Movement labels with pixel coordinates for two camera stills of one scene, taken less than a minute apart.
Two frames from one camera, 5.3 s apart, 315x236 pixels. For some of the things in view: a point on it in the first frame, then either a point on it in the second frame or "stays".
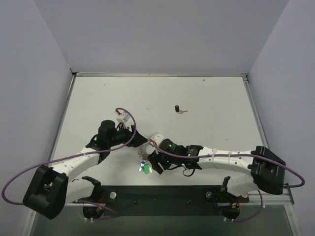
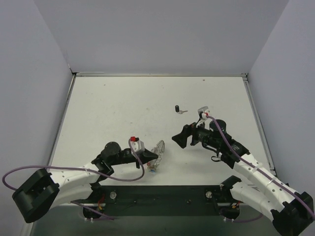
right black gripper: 157,160 to 193,135
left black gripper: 133,135 to 139,157
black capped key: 177,109 stays
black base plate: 167,200 stays
